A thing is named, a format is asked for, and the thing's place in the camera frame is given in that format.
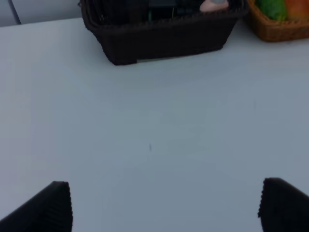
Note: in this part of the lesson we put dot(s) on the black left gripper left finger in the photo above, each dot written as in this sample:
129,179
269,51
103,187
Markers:
50,210

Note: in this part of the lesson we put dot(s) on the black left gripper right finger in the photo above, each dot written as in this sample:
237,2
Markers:
283,207

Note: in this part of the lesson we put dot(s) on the green lime fruit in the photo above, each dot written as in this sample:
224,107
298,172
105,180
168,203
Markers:
273,9

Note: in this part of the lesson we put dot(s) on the red yellow peach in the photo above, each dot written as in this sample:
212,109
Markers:
297,9

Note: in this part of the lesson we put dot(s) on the pink lotion bottle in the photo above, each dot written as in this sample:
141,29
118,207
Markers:
213,5

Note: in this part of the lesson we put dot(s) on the light orange wicker basket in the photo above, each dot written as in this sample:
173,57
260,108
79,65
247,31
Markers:
271,31

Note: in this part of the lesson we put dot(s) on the dark brown wicker basket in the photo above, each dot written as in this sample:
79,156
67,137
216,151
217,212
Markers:
132,30

